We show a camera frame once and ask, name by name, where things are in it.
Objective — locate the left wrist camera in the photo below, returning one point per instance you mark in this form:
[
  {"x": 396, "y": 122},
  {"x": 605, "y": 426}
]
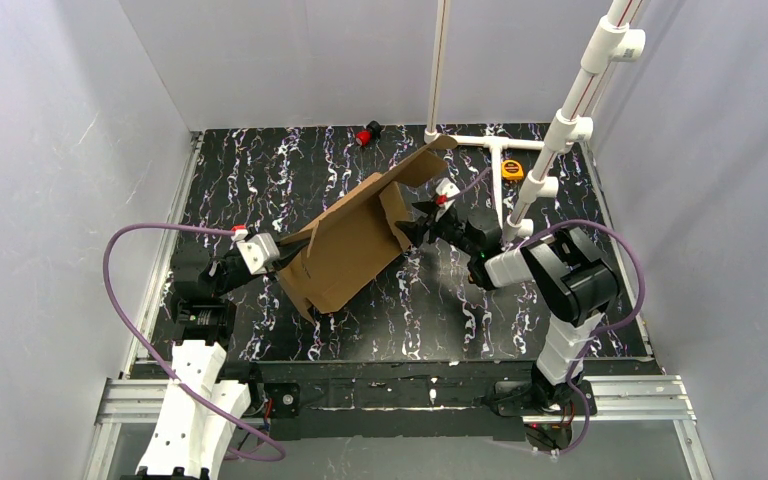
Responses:
[{"x": 258, "y": 252}]

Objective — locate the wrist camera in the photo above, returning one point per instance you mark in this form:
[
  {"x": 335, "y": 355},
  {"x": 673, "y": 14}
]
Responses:
[
  {"x": 446, "y": 191},
  {"x": 258, "y": 252}
]

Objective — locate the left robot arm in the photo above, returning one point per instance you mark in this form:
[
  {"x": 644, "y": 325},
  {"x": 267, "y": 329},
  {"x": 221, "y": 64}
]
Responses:
[{"x": 191, "y": 439}]

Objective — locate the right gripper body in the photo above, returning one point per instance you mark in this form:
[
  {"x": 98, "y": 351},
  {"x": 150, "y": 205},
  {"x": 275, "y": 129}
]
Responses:
[{"x": 441, "y": 224}]

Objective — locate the brown cardboard box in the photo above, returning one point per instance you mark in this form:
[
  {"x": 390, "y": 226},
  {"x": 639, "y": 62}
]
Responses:
[{"x": 356, "y": 238}]

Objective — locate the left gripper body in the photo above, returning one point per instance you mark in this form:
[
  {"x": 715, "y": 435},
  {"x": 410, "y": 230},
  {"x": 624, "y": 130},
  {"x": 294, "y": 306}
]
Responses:
[{"x": 242, "y": 270}]

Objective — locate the aluminium rail frame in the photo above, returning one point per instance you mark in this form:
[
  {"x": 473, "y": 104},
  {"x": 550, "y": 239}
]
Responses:
[{"x": 409, "y": 357}]

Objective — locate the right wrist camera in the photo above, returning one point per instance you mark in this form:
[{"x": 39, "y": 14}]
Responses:
[{"x": 446, "y": 191}]

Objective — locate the red black stamp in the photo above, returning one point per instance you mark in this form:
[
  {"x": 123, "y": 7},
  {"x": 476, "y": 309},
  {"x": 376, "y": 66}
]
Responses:
[{"x": 368, "y": 134}]

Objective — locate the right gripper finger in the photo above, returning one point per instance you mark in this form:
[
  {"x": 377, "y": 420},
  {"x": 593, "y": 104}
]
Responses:
[
  {"x": 418, "y": 233},
  {"x": 426, "y": 210}
]

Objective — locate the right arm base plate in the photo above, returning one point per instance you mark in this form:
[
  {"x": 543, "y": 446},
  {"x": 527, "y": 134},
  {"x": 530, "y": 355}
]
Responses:
[{"x": 522, "y": 398}]

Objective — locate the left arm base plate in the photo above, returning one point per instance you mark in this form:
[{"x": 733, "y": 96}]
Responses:
[{"x": 273, "y": 394}]

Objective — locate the orange tape measure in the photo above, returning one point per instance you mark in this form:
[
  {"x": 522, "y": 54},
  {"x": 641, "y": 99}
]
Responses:
[{"x": 512, "y": 171}]

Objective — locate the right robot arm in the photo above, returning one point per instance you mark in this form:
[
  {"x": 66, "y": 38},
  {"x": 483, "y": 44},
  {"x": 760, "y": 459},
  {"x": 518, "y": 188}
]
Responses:
[{"x": 570, "y": 273}]

